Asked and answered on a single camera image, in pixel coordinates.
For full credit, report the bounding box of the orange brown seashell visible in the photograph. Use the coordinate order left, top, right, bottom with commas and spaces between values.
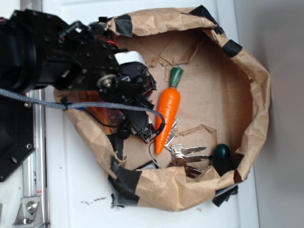
79, 91, 117, 134

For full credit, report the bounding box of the aluminium rail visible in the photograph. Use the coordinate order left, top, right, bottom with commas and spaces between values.
12, 0, 50, 228

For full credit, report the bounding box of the black key fob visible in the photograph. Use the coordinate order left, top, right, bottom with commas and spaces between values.
134, 160, 160, 170

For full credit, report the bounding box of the orange toy carrot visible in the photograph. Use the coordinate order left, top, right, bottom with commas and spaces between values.
155, 67, 183, 154

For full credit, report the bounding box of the metal corner bracket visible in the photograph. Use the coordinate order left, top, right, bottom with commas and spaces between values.
12, 196, 44, 228

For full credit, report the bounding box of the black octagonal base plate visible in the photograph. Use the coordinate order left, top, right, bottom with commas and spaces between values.
0, 96, 35, 182

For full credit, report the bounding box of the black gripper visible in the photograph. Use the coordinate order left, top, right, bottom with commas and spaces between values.
97, 62, 156, 143

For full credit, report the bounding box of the silver single key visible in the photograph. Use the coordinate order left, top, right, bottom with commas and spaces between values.
164, 116, 182, 147

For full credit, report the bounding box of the brown paper bag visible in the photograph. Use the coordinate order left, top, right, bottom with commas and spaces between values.
66, 6, 270, 211

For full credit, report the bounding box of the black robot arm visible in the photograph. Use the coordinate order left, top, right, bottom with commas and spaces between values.
0, 9, 163, 143

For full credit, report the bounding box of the dark wood chip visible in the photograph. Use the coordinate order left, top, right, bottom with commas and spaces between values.
107, 108, 125, 126

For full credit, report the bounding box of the bunch of silver keys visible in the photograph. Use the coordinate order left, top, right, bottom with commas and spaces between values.
166, 144, 212, 178

